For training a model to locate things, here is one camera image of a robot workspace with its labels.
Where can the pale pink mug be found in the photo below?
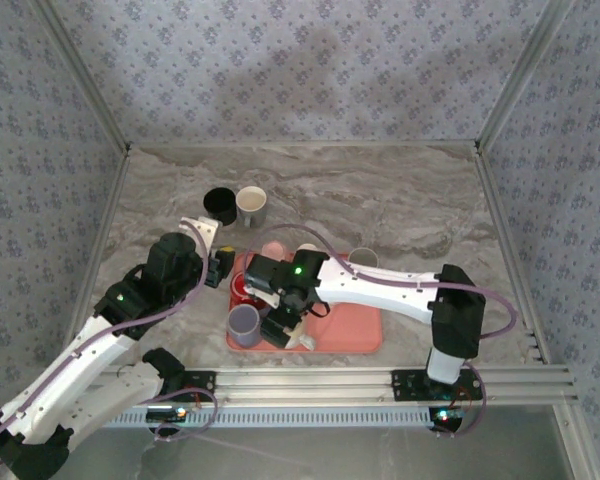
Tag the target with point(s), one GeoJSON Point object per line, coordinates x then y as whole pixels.
{"type": "Point", "coordinates": [307, 248]}

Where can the red mug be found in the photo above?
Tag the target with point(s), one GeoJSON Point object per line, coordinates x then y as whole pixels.
{"type": "Point", "coordinates": [240, 287]}

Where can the purple mug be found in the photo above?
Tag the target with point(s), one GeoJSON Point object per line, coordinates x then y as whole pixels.
{"type": "Point", "coordinates": [243, 322]}

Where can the black mug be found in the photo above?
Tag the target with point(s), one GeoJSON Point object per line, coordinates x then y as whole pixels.
{"type": "Point", "coordinates": [220, 202]}

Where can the dark grey mug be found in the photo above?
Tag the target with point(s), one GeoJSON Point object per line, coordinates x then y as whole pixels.
{"type": "Point", "coordinates": [364, 257]}

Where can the grey mug cream inside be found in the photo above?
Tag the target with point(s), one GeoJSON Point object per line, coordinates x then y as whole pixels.
{"type": "Point", "coordinates": [251, 200]}

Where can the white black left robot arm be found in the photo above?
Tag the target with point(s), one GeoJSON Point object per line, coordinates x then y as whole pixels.
{"type": "Point", "coordinates": [45, 400]}

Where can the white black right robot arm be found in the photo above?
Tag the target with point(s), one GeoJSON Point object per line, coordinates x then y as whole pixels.
{"type": "Point", "coordinates": [380, 290]}

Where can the pink plastic tray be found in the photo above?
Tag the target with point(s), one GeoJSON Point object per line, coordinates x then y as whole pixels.
{"type": "Point", "coordinates": [350, 330]}

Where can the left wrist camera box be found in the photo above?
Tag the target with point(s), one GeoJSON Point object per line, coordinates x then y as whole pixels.
{"type": "Point", "coordinates": [202, 232]}

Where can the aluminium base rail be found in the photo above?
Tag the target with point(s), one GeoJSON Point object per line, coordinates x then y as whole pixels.
{"type": "Point", "coordinates": [305, 385]}

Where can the aluminium side rail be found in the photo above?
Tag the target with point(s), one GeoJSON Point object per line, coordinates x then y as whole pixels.
{"type": "Point", "coordinates": [511, 250]}
{"type": "Point", "coordinates": [102, 230]}

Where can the aluminium wall rail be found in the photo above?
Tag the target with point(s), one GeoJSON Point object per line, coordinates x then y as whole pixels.
{"type": "Point", "coordinates": [305, 145]}

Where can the aluminium corner post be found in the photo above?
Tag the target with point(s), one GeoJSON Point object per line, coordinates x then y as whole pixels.
{"type": "Point", "coordinates": [84, 75]}
{"type": "Point", "coordinates": [522, 75]}

